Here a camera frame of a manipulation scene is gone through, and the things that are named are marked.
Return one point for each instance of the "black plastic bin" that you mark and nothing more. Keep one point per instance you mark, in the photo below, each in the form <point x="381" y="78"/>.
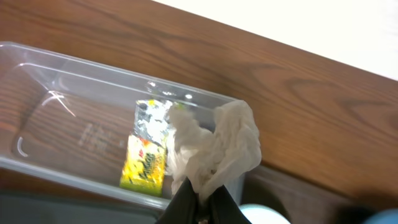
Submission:
<point x="26" y="208"/>

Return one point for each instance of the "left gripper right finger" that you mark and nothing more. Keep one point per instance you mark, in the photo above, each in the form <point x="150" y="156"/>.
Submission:
<point x="223" y="209"/>

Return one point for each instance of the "yellow green snack wrapper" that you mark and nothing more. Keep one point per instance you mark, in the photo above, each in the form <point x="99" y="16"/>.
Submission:
<point x="147" y="152"/>

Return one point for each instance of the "light blue bowl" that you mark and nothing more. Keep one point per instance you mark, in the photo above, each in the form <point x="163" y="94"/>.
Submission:
<point x="260" y="214"/>

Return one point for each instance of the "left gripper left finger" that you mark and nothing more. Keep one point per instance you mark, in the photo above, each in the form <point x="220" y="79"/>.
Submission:
<point x="183" y="207"/>

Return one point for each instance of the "dark brown serving tray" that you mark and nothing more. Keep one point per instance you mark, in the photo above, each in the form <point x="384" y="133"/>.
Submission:
<point x="303" y="202"/>

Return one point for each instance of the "clear plastic bin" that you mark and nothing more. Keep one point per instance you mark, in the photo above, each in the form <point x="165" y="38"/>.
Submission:
<point x="68" y="120"/>

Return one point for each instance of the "large blue plate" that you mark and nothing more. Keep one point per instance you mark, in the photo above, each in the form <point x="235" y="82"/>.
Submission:
<point x="389" y="216"/>

